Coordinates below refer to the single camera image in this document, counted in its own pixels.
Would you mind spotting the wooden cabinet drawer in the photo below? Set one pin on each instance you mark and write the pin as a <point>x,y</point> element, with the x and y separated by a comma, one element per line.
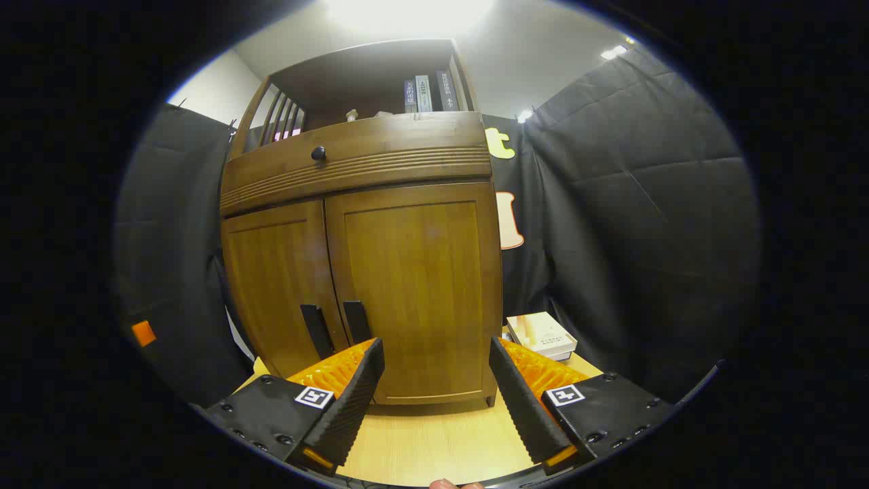
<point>407,163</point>

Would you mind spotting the large ceiling light panel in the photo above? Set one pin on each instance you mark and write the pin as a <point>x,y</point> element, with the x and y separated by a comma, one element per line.
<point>407,13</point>

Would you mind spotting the wooden cabinet door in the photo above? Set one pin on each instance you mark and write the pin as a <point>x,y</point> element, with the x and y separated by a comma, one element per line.
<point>278,285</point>
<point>421,272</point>

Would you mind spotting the dark hardcover book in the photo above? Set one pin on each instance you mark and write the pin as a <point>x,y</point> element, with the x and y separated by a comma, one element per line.
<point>445,90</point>
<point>410,96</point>

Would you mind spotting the wooden double-door shoe cabinet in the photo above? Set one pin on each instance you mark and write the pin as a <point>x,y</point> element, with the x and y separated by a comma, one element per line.
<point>353,78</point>

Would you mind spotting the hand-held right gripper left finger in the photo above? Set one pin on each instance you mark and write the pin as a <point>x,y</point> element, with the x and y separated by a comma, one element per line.
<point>353,401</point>

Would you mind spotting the grey hardcover book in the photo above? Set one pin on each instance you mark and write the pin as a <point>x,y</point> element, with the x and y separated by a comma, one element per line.
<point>423,94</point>

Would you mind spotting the black backdrop cloth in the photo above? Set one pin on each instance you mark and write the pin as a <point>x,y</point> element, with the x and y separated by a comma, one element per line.
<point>645,204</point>

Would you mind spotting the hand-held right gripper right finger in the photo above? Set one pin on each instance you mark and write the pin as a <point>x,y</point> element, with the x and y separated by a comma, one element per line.
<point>526,407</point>

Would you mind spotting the cream paper box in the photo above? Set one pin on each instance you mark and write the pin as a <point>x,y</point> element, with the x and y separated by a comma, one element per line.
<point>541,334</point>

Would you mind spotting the black drawer knob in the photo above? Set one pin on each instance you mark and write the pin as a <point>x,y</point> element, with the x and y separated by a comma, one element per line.
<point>318,153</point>

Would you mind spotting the small ceiling light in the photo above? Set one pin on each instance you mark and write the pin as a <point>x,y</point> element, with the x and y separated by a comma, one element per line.
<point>613,52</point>
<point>525,115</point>

